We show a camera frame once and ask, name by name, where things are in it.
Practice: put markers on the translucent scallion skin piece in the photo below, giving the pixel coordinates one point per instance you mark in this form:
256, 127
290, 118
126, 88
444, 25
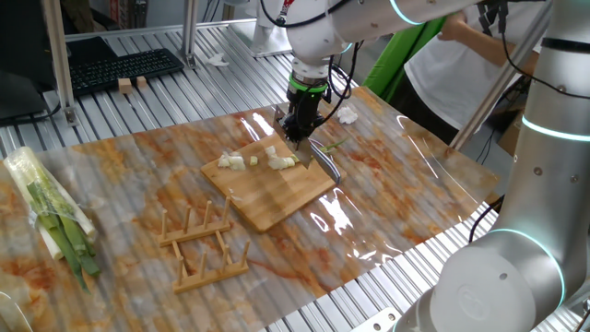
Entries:
227, 155

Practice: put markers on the steel kitchen knife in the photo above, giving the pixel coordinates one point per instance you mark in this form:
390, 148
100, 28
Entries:
304, 154

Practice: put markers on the black computer keyboard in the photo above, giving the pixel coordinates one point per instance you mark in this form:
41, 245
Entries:
120, 69

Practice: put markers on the black computer monitor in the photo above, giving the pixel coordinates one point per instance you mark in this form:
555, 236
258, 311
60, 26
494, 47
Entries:
23, 46

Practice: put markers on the small yellowish scallion piece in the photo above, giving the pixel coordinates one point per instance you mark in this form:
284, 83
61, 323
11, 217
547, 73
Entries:
253, 160

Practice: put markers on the small wooden block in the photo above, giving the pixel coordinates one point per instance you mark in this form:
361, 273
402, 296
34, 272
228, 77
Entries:
125, 86
141, 81

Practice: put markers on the orange marble pattern mat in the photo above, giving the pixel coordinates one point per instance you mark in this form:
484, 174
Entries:
138, 175

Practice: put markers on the long scallion stalk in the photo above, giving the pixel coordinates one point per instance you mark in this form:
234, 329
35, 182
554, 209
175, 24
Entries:
334, 145

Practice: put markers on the white crumpled paper scrap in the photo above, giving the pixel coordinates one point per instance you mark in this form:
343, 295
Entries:
216, 60

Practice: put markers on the white device base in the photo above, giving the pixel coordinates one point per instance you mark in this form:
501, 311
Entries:
263, 43

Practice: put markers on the aluminium frame post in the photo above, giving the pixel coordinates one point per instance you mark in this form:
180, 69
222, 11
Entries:
189, 32
488, 99
60, 55

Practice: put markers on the white perforated bracket plate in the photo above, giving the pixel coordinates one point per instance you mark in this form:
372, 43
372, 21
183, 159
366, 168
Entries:
380, 320

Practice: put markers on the wooden dish rack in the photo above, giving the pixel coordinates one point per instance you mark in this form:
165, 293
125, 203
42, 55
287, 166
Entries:
203, 229

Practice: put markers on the cut white scallion chunk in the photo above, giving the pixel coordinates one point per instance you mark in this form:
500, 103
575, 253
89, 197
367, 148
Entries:
232, 162

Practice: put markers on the wooden cutting board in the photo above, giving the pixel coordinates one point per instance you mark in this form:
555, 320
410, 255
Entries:
267, 198

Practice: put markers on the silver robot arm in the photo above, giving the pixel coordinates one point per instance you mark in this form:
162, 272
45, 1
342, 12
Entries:
544, 207

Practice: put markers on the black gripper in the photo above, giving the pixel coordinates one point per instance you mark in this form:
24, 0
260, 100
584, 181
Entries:
304, 106

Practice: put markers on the small white scallion slice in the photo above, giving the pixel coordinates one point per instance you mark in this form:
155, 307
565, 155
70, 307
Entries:
270, 150

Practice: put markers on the person right hand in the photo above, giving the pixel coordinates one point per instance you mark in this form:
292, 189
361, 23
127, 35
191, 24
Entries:
451, 27

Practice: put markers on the green fabric sheet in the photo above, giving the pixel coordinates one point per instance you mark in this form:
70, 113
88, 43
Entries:
396, 60

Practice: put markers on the brown cardboard box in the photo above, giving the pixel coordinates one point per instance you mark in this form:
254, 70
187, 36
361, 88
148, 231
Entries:
509, 138

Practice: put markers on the white crumpled tissue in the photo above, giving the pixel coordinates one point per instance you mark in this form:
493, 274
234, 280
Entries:
347, 115

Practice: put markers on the person in white shirt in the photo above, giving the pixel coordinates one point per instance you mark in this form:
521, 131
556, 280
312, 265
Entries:
451, 83

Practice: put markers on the ragged white scallion piece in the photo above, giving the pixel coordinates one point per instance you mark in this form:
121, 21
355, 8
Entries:
281, 162

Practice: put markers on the person right forearm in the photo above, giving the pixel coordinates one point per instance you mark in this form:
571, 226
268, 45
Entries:
498, 46

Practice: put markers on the plastic wrapped scallion bundle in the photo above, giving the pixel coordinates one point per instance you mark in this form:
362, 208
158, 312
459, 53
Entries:
50, 198

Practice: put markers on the black flat pad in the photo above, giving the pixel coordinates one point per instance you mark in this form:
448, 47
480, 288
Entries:
90, 48

